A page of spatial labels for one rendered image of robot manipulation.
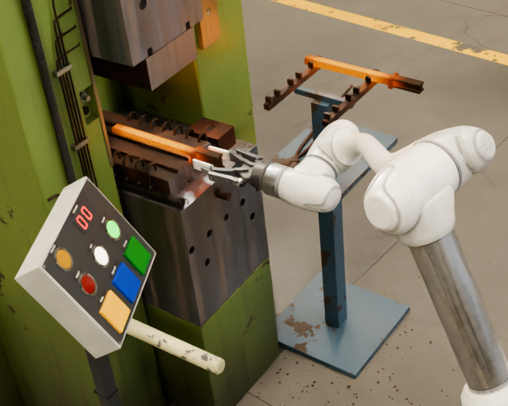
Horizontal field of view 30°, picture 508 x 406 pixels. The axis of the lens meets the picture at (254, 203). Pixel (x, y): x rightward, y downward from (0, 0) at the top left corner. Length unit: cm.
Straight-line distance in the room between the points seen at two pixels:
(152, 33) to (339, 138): 56
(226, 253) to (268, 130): 181
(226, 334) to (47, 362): 58
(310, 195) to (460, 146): 57
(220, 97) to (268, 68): 219
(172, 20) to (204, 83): 46
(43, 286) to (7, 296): 87
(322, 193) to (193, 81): 66
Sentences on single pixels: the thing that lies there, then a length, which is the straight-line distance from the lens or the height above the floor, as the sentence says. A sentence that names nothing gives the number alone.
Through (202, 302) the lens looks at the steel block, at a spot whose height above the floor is 55.
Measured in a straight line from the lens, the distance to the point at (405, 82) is 288.
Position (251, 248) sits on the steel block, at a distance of 300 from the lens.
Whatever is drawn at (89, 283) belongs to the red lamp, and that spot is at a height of 109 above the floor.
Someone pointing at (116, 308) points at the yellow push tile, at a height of 101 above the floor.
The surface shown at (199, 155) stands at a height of 100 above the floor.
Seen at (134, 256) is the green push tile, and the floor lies 102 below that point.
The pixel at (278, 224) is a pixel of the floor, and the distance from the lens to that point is 400.
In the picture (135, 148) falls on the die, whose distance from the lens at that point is 278.
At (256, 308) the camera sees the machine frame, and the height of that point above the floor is 32.
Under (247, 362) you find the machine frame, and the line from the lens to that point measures 324.
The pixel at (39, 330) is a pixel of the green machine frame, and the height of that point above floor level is 51.
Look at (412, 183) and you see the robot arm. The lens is 190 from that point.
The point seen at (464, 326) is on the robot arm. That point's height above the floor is 104.
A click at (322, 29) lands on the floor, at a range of 552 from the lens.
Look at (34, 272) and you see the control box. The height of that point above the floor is 118.
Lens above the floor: 247
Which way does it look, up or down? 37 degrees down
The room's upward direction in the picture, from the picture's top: 7 degrees counter-clockwise
